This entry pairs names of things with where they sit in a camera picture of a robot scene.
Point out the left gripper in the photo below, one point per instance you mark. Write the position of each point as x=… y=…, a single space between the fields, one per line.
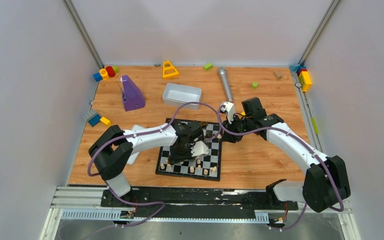
x=178 y=154

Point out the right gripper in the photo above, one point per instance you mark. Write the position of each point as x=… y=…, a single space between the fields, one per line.
x=232 y=138

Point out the black white chessboard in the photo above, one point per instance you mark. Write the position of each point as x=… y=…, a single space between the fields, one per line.
x=206 y=167

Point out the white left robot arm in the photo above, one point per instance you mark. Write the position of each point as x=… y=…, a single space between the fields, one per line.
x=114 y=148

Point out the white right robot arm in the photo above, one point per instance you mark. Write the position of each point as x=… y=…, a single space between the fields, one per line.
x=326 y=184

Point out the small green cube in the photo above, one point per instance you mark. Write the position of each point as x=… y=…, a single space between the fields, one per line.
x=254 y=85

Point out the white rectangular box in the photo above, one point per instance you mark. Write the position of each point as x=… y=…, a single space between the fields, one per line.
x=177 y=94

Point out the brown wooden block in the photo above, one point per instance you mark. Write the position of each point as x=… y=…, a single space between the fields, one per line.
x=278 y=75

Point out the white box lid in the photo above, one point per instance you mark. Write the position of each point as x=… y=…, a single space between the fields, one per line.
x=135 y=153

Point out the silver microphone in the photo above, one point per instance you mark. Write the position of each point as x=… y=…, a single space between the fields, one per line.
x=222 y=72

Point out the purple metronome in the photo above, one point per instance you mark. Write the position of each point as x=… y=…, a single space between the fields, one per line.
x=131 y=95

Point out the yellow triangular toy block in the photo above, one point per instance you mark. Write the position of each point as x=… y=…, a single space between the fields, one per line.
x=169 y=70

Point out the stacked coloured blocks right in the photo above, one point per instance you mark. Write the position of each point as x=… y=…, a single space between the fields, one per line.
x=303 y=76

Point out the small yellow block left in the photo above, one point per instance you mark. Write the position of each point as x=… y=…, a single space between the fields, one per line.
x=105 y=121

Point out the blue block left edge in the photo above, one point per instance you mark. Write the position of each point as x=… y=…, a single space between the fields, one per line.
x=93 y=121

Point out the green block in corner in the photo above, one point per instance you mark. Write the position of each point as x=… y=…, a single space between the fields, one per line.
x=115 y=68

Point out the red cylinder block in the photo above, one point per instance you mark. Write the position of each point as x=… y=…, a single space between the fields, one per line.
x=110 y=71

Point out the yellow cylinder block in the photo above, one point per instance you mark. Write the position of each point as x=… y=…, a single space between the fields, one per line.
x=104 y=74

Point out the blue toy block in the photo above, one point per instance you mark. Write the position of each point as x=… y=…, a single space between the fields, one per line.
x=97 y=77

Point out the green block near wall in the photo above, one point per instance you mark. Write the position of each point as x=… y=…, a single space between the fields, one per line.
x=208 y=66

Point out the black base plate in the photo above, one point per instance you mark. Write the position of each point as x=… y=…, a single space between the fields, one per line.
x=198 y=203

